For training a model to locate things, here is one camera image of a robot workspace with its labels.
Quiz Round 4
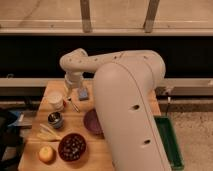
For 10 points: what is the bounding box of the black chair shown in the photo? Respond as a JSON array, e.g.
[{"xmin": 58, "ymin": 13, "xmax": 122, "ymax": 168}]
[{"xmin": 0, "ymin": 108, "xmax": 23, "ymax": 171}]

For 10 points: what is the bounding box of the purple bowl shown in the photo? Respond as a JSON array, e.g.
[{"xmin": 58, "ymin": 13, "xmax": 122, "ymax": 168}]
[{"xmin": 83, "ymin": 109, "xmax": 103, "ymax": 135}]

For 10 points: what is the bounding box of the dark red patterned bowl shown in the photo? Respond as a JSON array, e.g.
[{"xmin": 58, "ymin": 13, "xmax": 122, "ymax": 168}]
[{"xmin": 58, "ymin": 133, "xmax": 87, "ymax": 162}]

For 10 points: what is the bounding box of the white cup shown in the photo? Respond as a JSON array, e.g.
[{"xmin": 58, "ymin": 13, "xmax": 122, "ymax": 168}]
[{"xmin": 47, "ymin": 91, "xmax": 64, "ymax": 111}]

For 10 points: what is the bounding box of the blue sponge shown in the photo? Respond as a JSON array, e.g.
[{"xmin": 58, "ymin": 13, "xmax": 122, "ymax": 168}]
[{"xmin": 78, "ymin": 88, "xmax": 89, "ymax": 101}]

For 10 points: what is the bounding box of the yellow apple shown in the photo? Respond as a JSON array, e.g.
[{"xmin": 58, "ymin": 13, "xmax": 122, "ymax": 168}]
[{"xmin": 38, "ymin": 146, "xmax": 54, "ymax": 163}]

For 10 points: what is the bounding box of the small metal cup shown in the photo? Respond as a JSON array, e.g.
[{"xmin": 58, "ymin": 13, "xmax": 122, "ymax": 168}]
[{"xmin": 48, "ymin": 112, "xmax": 63, "ymax": 129}]

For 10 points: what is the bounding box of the silver fork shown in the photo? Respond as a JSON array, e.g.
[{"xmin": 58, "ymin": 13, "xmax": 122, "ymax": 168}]
[{"xmin": 67, "ymin": 96, "xmax": 80, "ymax": 113}]

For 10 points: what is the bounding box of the yellow banana peel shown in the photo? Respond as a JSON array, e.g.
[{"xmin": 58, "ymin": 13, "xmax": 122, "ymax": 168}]
[{"xmin": 37, "ymin": 124, "xmax": 61, "ymax": 141}]

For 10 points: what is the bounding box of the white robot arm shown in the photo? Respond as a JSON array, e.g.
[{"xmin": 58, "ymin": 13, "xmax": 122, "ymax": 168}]
[{"xmin": 60, "ymin": 48, "xmax": 172, "ymax": 171}]

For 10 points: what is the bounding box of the green plastic tray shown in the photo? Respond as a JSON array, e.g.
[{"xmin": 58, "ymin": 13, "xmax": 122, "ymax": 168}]
[{"xmin": 154, "ymin": 116, "xmax": 184, "ymax": 171}]

